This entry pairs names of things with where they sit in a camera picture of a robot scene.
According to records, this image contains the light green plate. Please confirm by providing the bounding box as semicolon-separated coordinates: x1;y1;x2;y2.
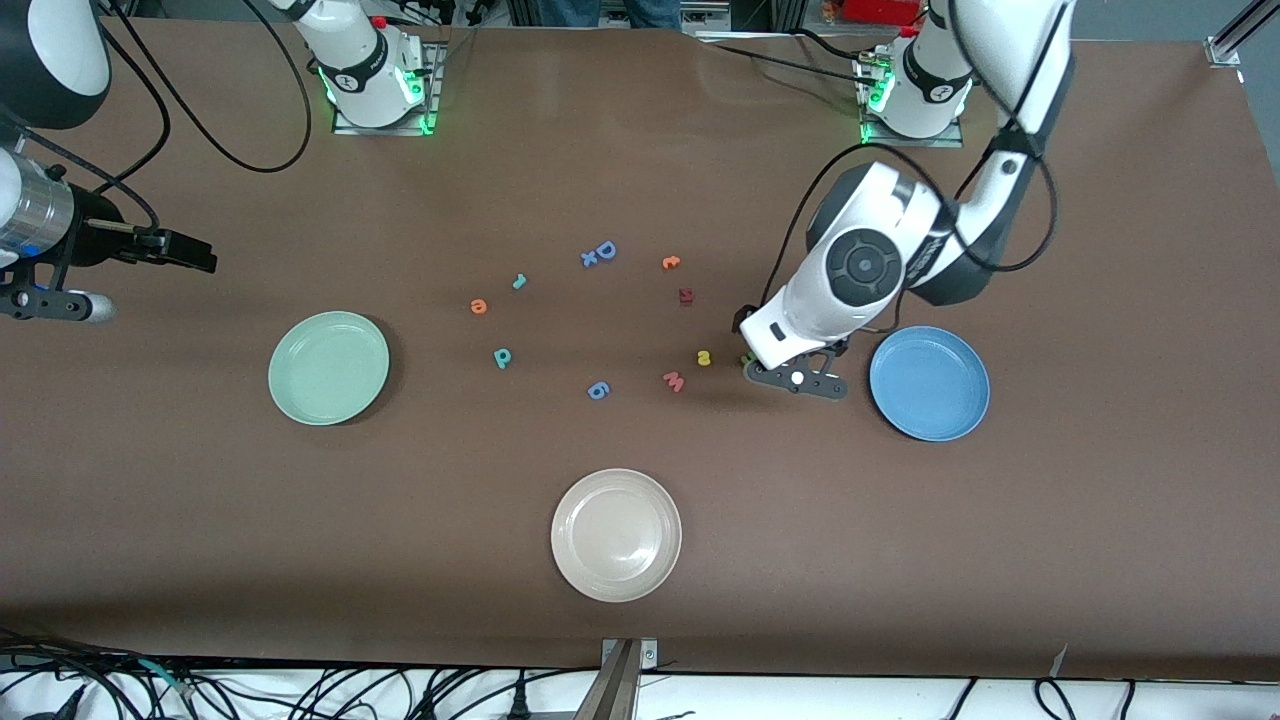
268;311;391;427

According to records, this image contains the blue plate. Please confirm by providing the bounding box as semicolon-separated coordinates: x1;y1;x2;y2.
868;326;991;442

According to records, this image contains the brown table cover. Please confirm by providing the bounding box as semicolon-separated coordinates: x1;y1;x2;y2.
0;18;1280;683

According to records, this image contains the beige plate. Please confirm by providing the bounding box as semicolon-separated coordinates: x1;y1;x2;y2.
550;468;683;603

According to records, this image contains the red box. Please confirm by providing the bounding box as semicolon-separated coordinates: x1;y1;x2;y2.
830;0;923;26

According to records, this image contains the grey metal bar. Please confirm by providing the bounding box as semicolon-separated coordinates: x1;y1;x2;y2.
575;640;641;720

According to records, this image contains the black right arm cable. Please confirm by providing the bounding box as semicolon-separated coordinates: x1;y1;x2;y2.
0;0;313;241

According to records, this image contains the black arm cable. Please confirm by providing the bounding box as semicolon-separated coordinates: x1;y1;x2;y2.
760;0;1061;331
0;0;313;241

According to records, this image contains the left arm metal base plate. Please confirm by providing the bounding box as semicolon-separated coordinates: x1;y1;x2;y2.
858;50;966;149

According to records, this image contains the black table cable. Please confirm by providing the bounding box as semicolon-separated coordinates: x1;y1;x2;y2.
795;28;863;59
700;38;871;83

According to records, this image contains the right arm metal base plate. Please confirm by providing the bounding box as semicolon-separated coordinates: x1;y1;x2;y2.
332;40;443;136

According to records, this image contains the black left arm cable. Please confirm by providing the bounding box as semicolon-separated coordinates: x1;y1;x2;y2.
760;0;1061;331

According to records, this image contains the thick black cable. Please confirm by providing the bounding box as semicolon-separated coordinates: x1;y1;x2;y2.
0;628;151;673

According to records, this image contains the teal cable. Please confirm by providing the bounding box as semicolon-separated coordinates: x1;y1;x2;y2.
130;655;201;701

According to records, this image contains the looped black cable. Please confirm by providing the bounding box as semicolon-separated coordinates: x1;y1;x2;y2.
1035;678;1079;720

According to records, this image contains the aluminium frame bar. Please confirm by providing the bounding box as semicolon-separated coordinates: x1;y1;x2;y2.
1205;0;1280;67

